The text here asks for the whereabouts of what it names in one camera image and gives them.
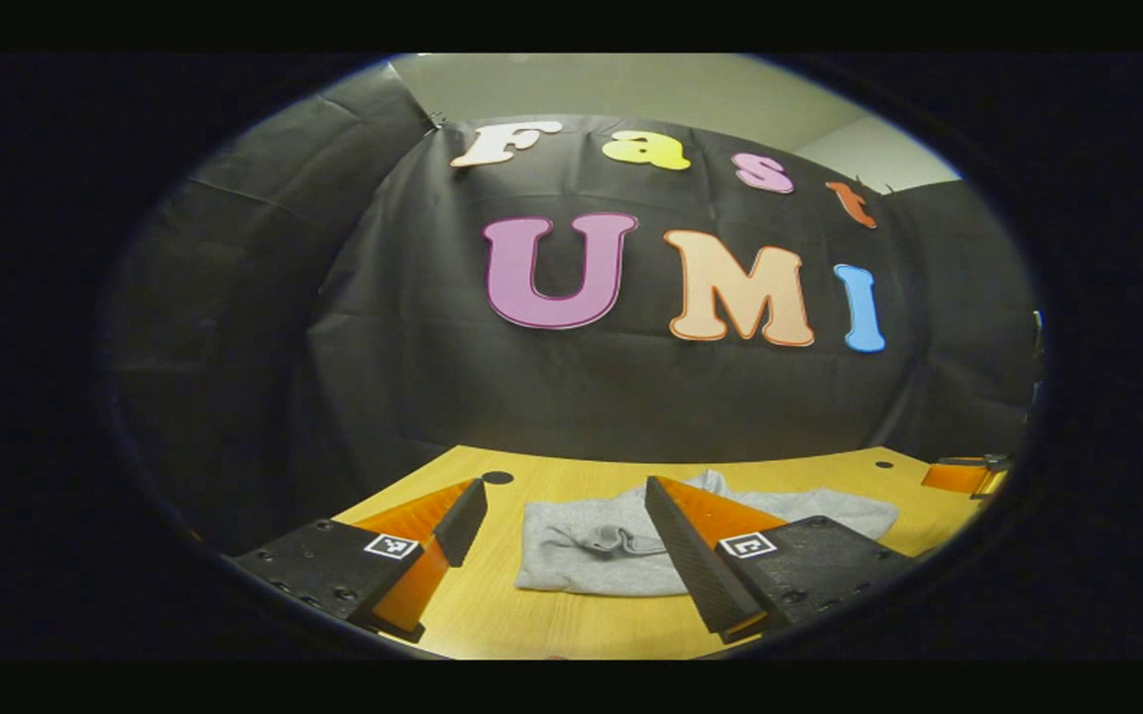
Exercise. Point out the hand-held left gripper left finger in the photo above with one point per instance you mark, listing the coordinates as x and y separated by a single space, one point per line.
465 521

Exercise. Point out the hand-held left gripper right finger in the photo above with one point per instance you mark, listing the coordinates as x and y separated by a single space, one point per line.
690 565

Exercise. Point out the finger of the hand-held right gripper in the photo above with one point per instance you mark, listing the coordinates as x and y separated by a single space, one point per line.
963 477

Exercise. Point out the grey sweatshirt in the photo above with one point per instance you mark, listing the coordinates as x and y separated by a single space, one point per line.
581 555

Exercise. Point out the black backdrop cloth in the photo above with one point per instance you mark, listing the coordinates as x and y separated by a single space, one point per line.
581 387

